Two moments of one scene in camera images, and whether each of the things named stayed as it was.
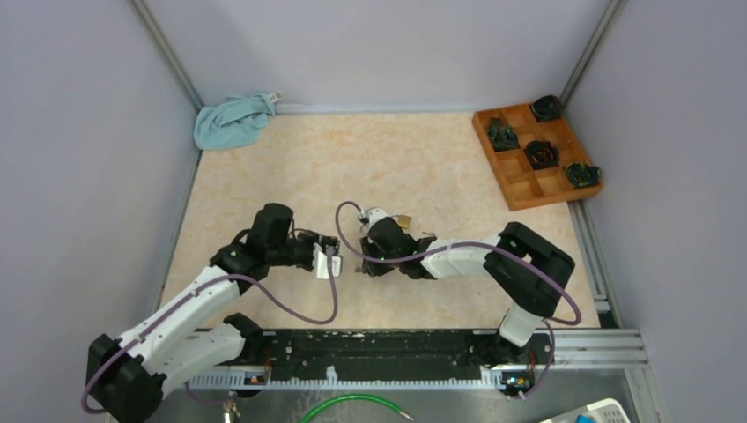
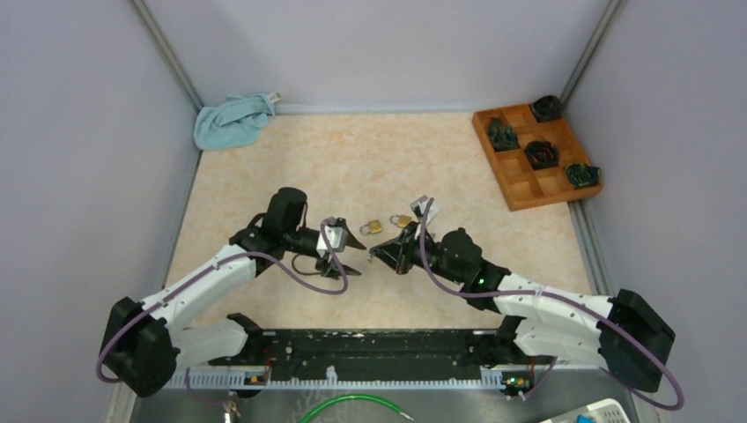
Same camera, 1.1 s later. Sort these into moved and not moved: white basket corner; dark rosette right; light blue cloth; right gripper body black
Moved: right gripper body black
Not moved: dark rosette right; white basket corner; light blue cloth
